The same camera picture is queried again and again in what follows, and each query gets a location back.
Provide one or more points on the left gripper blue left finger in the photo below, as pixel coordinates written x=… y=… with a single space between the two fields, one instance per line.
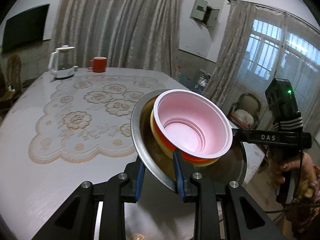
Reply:
x=136 y=172

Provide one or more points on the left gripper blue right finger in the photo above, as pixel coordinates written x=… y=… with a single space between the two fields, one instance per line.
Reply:
x=187 y=191

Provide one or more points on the large steel bowl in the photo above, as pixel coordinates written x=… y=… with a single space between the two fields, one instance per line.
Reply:
x=231 y=166

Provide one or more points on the red plastic bowl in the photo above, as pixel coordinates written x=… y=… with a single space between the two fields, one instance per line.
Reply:
x=193 y=123

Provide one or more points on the person's right hand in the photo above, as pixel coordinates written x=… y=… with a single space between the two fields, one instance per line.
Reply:
x=305 y=166

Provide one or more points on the cushioned armchair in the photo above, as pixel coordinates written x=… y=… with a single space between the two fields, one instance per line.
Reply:
x=245 y=112

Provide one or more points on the lace floral table mat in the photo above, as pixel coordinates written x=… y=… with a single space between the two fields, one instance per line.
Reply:
x=88 y=116

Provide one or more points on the window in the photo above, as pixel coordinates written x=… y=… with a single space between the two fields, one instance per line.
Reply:
x=274 y=51

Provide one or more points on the red mug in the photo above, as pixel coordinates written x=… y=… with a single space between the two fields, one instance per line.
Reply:
x=98 y=64

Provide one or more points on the window curtain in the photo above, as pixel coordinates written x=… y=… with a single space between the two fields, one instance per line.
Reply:
x=232 y=50

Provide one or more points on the white glass kettle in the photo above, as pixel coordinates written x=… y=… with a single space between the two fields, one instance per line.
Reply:
x=60 y=62

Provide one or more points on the wooden chair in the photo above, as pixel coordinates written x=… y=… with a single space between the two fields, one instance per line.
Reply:
x=12 y=88

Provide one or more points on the beige curtain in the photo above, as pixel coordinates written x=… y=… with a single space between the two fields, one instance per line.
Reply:
x=139 y=34

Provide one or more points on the open wall electrical box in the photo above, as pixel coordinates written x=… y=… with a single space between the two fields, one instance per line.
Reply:
x=203 y=13

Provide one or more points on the black wall television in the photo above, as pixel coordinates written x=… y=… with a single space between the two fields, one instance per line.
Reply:
x=25 y=28

